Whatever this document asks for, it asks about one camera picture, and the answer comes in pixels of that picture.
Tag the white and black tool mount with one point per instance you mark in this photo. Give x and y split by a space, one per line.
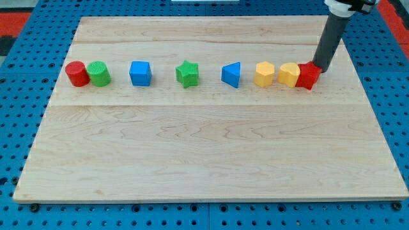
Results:
346 8

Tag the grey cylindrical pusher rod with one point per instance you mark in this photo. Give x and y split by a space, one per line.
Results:
329 41

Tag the blue triangle block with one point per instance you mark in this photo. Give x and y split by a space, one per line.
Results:
231 74

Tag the wooden board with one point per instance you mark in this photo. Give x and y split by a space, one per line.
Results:
208 143

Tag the red star block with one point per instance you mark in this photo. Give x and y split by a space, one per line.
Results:
309 75

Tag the yellow heart block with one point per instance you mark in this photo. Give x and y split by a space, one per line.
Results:
288 74

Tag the yellow hexagon block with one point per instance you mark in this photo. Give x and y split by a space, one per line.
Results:
264 74

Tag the green star block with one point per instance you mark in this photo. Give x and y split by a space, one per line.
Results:
187 74

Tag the blue cube block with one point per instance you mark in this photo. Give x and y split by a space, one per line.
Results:
140 73

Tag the green cylinder block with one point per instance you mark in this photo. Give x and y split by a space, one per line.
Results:
98 73

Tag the red cylinder block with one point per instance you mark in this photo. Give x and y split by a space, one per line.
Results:
76 72

